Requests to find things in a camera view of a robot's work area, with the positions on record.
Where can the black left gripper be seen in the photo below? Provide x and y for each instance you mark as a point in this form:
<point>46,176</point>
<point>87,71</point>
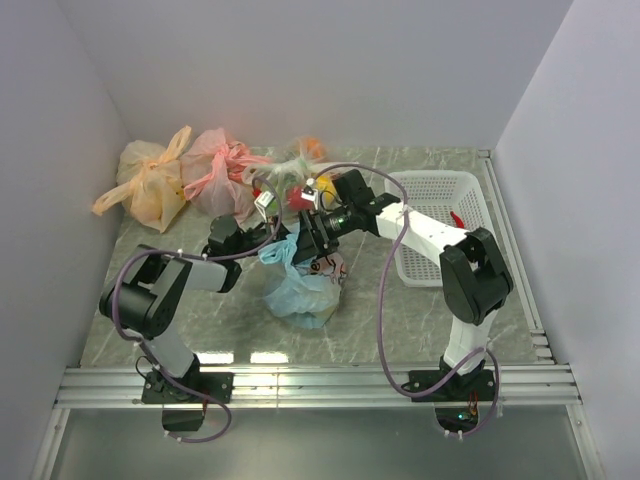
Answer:
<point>281,233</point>

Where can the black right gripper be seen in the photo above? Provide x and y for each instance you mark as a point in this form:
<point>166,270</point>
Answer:
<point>306,246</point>

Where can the light blue plastic bag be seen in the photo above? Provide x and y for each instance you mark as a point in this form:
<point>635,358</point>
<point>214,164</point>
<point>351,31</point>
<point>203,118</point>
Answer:
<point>306,294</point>

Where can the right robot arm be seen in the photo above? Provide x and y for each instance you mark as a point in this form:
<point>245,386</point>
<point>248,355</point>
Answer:
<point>475,279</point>

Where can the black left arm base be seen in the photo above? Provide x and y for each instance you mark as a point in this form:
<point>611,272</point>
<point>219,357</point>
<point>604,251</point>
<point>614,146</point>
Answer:
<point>185,401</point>

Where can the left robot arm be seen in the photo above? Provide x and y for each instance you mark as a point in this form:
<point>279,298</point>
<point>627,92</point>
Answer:
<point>142,299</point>

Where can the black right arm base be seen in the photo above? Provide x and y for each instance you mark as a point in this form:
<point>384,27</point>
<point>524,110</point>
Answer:
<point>464,404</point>

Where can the red fake fruit in bag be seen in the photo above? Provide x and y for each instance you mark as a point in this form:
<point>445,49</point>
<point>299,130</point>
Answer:
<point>296,201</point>

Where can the yellow smiley fruit in bag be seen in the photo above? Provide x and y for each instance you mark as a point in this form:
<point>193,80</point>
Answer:
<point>326,187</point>

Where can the clear plastic bag with fruits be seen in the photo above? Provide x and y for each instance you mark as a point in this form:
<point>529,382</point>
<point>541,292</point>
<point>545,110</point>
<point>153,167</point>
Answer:
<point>291,167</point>

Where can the pink plastic bag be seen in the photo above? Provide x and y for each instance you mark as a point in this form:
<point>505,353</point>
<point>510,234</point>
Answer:
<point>212,172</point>

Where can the beige plastic bag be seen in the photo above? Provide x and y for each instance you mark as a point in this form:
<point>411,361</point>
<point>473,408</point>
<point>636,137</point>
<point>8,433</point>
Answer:
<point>149,182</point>

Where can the red fake chili pepper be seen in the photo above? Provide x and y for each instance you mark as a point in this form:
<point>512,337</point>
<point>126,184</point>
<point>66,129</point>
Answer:
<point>457,220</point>

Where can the white plastic basket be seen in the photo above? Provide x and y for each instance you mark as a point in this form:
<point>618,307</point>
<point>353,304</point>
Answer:
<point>429,197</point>

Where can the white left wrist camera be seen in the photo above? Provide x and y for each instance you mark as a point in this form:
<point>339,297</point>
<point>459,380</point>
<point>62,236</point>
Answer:
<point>266,205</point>

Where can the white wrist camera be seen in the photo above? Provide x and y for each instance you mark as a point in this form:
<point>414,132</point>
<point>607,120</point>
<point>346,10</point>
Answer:
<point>312,195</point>
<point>266,205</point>

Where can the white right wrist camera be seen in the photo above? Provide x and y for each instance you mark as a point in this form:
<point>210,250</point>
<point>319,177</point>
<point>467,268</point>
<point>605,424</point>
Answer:
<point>312,195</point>

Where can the aluminium mounting rail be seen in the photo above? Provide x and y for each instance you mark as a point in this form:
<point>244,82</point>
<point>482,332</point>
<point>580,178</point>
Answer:
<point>289,386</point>

